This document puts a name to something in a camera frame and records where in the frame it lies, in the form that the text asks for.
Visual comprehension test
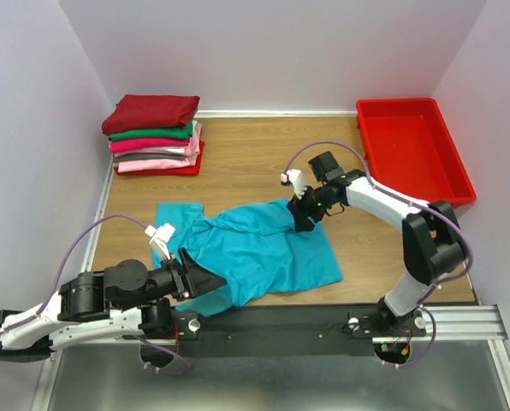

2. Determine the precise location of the teal t shirt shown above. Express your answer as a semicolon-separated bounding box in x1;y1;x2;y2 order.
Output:
155;199;343;317

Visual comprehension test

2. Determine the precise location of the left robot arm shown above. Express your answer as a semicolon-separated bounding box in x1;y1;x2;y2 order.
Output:
0;248;227;363

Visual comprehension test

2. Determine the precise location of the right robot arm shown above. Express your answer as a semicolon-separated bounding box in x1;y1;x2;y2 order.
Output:
281;152;470;333

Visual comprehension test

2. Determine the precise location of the red plastic bin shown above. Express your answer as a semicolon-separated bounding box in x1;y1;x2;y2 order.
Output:
356;98;477;207

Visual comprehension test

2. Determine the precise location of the grey folded shirt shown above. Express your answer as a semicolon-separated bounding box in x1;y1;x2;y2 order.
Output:
113;152;187;163

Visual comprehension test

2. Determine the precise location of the green folded shirt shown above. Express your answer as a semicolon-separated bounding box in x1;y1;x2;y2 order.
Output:
108;120;197;141

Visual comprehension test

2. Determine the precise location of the magenta folded shirt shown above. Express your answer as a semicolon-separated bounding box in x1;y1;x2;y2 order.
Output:
110;138;191;153

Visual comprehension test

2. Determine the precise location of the dark red folded shirt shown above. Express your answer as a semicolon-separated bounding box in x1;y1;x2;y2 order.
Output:
101;94;200;135

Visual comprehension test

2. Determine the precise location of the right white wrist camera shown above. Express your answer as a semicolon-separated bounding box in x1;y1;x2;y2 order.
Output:
280;169;308;200

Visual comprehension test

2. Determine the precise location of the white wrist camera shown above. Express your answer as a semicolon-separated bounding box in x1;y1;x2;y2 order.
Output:
145;223;175;262
280;169;308;200

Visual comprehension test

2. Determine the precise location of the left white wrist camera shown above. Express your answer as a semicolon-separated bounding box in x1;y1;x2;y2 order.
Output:
145;223;175;262

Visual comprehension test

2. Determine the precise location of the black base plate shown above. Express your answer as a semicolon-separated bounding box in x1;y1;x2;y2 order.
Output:
141;304;426;361

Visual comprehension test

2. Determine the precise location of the back aluminium rail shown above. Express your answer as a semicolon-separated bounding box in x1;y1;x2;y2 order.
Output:
196;110;358;118

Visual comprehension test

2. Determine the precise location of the aluminium frame rail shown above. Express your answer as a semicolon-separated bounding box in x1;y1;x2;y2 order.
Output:
49;306;507;351

